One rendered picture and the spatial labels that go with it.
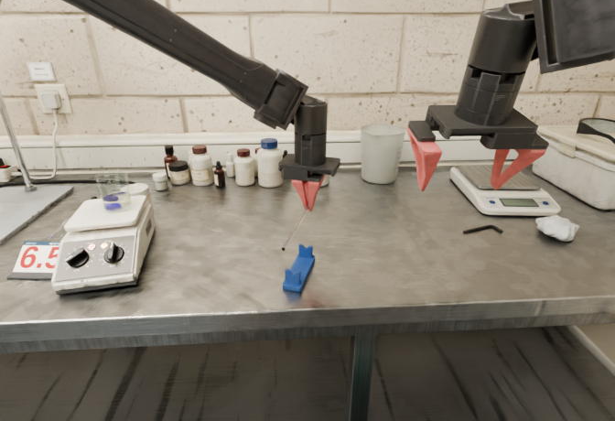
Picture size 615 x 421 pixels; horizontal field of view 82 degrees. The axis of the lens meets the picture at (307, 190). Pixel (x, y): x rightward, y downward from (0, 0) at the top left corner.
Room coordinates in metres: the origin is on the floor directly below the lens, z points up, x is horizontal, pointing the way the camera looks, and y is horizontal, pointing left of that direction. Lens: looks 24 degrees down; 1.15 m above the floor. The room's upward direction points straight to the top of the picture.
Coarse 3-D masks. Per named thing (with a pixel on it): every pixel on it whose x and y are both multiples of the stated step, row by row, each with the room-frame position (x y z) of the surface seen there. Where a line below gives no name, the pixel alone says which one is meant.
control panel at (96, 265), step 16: (96, 240) 0.54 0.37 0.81; (112, 240) 0.54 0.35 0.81; (128, 240) 0.54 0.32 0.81; (64, 256) 0.51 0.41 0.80; (96, 256) 0.51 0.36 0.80; (128, 256) 0.52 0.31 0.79; (64, 272) 0.48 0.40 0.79; (80, 272) 0.48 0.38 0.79; (96, 272) 0.49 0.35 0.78; (112, 272) 0.49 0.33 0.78; (128, 272) 0.49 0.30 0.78
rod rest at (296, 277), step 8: (304, 248) 0.56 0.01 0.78; (312, 248) 0.56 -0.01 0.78; (304, 256) 0.56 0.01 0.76; (312, 256) 0.56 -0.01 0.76; (296, 264) 0.54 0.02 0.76; (304, 264) 0.54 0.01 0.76; (312, 264) 0.55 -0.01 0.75; (288, 272) 0.49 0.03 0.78; (296, 272) 0.49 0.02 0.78; (304, 272) 0.52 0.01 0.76; (288, 280) 0.49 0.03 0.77; (296, 280) 0.48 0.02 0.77; (304, 280) 0.50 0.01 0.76; (288, 288) 0.48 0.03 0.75; (296, 288) 0.48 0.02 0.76
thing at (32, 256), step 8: (24, 248) 0.56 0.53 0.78; (32, 248) 0.56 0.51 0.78; (40, 248) 0.56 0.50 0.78; (48, 248) 0.56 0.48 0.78; (56, 248) 0.56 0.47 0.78; (24, 256) 0.55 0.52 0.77; (32, 256) 0.55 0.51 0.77; (40, 256) 0.55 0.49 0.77; (48, 256) 0.55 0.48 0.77; (56, 256) 0.55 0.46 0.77; (16, 264) 0.54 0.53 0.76; (24, 264) 0.54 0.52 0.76; (32, 264) 0.54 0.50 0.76; (40, 264) 0.54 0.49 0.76; (48, 264) 0.54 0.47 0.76
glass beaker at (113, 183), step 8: (104, 168) 0.64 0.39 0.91; (112, 168) 0.64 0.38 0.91; (96, 176) 0.62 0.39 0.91; (104, 176) 0.63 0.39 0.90; (112, 176) 0.64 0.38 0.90; (120, 176) 0.64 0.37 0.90; (104, 184) 0.59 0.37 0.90; (112, 184) 0.60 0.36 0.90; (120, 184) 0.61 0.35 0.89; (128, 184) 0.63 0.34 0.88; (104, 192) 0.59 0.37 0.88; (112, 192) 0.60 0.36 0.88; (120, 192) 0.60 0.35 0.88; (128, 192) 0.62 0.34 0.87; (104, 200) 0.60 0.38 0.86; (112, 200) 0.60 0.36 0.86; (120, 200) 0.60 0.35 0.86; (128, 200) 0.62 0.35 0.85; (104, 208) 0.60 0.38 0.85; (112, 208) 0.59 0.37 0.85; (120, 208) 0.60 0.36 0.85; (128, 208) 0.61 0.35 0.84
